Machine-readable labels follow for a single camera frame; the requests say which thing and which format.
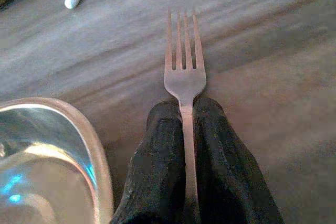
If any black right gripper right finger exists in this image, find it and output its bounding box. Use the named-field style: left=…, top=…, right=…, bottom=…
left=192, top=97, right=286, bottom=224

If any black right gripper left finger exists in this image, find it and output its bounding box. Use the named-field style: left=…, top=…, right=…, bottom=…
left=111, top=100, right=187, bottom=224

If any silver metal fork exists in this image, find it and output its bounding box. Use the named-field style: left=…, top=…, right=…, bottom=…
left=164, top=9, right=207, bottom=209

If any clear glass bowl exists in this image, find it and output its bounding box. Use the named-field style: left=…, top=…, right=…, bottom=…
left=0, top=97, right=115, bottom=224

